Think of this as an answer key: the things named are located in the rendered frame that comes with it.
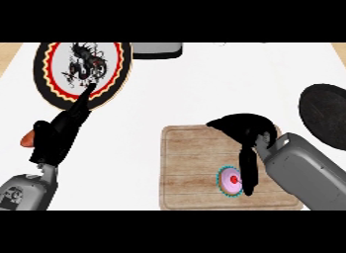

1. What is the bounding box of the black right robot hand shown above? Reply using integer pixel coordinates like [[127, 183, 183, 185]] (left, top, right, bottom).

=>
[[205, 113, 281, 197]]

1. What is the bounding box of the round plate with dragon print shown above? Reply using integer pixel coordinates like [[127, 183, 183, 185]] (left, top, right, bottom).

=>
[[32, 42, 134, 112]]

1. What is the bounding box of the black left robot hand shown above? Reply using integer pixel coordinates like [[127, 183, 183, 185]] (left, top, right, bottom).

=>
[[28, 82, 97, 167]]

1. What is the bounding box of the orange vegetable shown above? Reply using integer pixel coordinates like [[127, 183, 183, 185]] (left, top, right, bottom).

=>
[[19, 129, 38, 149]]

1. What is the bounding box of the pink cupcake with cherry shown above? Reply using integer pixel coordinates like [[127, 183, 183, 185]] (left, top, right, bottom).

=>
[[216, 165, 245, 199]]

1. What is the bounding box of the wooden cutting board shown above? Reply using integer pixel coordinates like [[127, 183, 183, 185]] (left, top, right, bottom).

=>
[[159, 124, 304, 211]]

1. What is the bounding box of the black round pan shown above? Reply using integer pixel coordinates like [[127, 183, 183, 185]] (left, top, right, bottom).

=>
[[297, 83, 346, 153]]

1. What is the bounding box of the grey and black appliance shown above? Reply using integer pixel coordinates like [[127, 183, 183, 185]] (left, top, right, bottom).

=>
[[130, 42, 183, 60]]

